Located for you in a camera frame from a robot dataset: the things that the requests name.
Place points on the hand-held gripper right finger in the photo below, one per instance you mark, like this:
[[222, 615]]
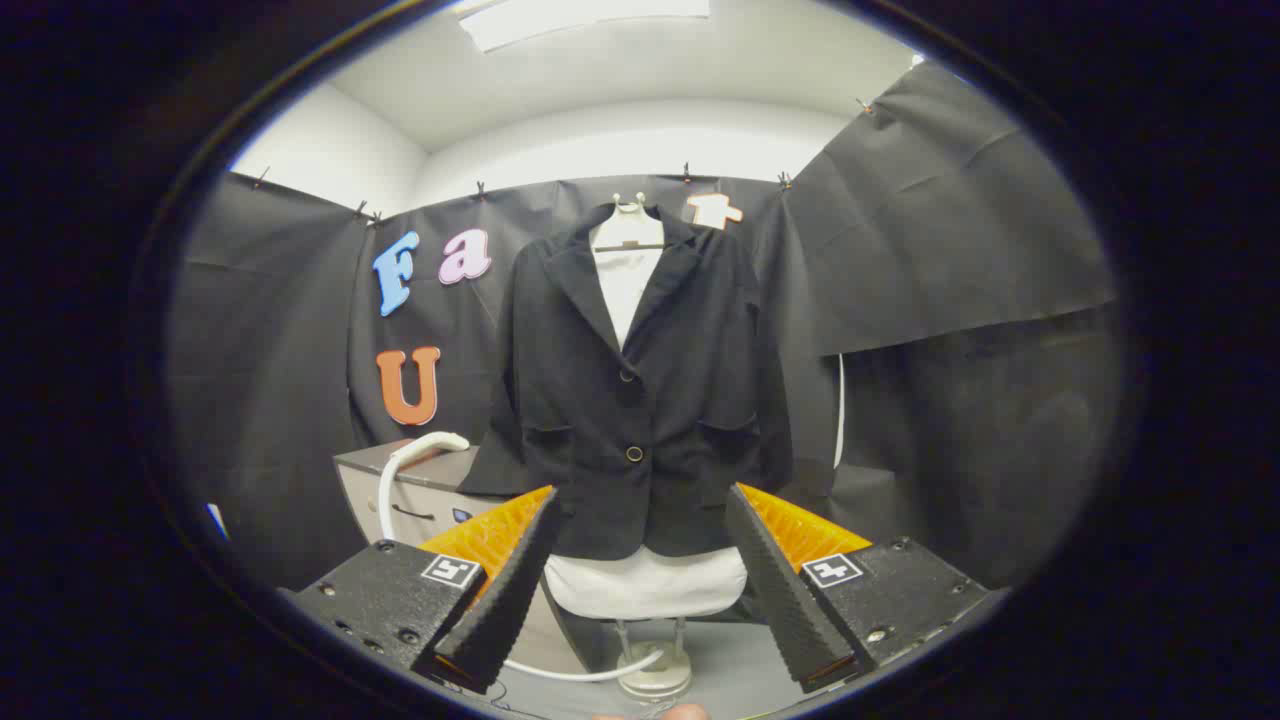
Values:
[[775, 590]]

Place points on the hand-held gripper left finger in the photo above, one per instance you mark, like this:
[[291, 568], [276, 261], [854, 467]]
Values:
[[515, 590]]

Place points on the white garment steamer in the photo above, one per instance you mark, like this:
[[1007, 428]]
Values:
[[425, 443]]

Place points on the black suit jacket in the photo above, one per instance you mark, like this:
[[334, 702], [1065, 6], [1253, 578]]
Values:
[[650, 400]]

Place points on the white clothes hanger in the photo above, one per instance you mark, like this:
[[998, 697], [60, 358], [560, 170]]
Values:
[[628, 230]]

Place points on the white mannequin torso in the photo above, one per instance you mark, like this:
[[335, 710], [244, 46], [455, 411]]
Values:
[[650, 585]]

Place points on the grey cardboard box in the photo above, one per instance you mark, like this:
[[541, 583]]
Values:
[[420, 490]]

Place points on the mannequin stand base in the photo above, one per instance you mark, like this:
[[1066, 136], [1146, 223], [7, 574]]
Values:
[[655, 680]]

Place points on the blue white object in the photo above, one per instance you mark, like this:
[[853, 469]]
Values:
[[218, 520]]

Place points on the black backdrop cloth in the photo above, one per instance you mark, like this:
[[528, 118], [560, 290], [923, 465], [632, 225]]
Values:
[[950, 250]]

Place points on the row of black clips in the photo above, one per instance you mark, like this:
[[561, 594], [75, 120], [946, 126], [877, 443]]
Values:
[[481, 189]]

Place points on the ceiling light panel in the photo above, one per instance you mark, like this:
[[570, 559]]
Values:
[[580, 15]]

